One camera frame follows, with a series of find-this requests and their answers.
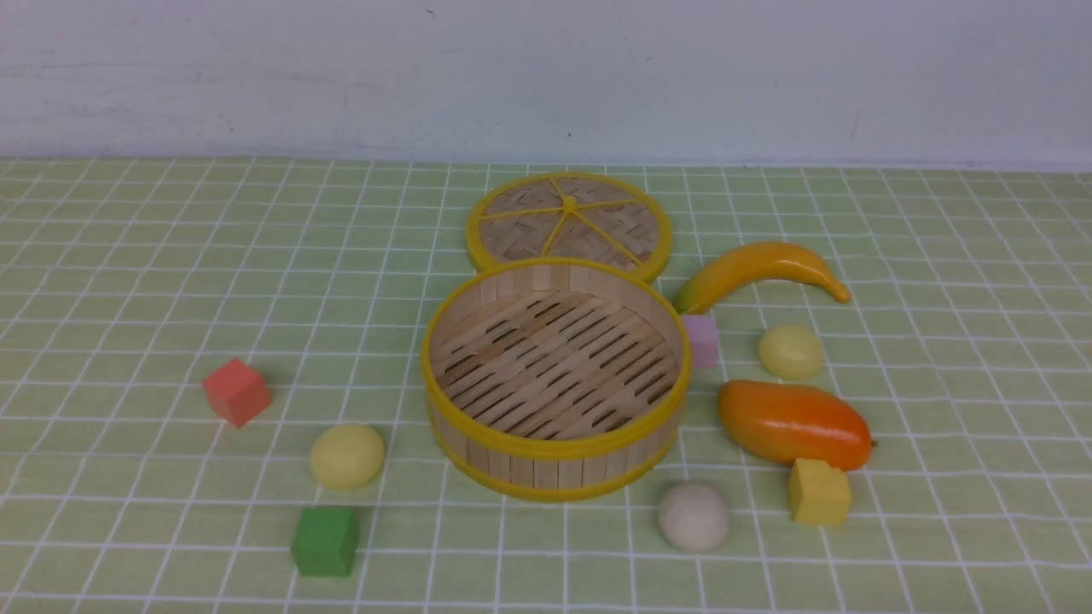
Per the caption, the green cube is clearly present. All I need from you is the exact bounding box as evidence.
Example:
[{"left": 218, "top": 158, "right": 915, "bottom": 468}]
[{"left": 290, "top": 507, "right": 360, "bottom": 576}]

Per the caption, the yellow bun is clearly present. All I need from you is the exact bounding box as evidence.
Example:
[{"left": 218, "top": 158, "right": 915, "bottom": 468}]
[
  {"left": 311, "top": 423, "right": 385, "bottom": 489},
  {"left": 758, "top": 324, "right": 824, "bottom": 380}
]

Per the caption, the white bun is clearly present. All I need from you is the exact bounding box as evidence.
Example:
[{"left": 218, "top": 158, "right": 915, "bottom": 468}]
[{"left": 658, "top": 481, "right": 732, "bottom": 553}]

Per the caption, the yellow toy banana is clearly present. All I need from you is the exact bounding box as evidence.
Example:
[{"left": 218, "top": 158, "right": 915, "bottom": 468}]
[{"left": 672, "top": 241, "right": 851, "bottom": 315}]

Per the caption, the bamboo steamer tray yellow rim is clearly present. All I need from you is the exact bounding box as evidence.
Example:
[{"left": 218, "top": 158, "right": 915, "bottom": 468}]
[{"left": 422, "top": 259, "right": 693, "bottom": 501}]

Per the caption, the orange toy mango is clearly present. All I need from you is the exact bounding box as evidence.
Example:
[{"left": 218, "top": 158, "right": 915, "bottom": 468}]
[{"left": 717, "top": 379, "right": 874, "bottom": 472}]

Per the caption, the bamboo steamer lid yellow rim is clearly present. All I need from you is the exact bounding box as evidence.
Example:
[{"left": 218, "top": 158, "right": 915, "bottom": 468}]
[{"left": 467, "top": 172, "right": 672, "bottom": 283}]

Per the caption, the yellow cube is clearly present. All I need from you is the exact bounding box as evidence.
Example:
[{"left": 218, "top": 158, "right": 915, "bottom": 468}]
[{"left": 787, "top": 458, "right": 851, "bottom": 527}]

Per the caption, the pink foam cube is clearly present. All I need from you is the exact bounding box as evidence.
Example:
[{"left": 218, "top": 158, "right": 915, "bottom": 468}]
[{"left": 680, "top": 314, "right": 720, "bottom": 370}]

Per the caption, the red cube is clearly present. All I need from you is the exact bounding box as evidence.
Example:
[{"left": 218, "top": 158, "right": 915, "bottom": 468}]
[{"left": 202, "top": 358, "right": 272, "bottom": 428}]

